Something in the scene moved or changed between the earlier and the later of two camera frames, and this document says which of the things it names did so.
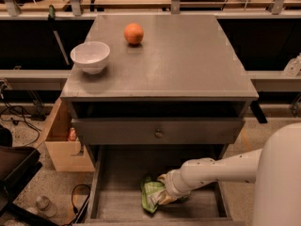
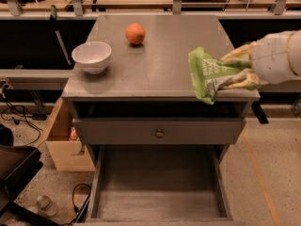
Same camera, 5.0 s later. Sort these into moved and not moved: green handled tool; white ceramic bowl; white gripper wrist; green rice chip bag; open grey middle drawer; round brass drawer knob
Moved: green rice chip bag; white gripper wrist
Not moved: green handled tool; round brass drawer knob; white ceramic bowl; open grey middle drawer
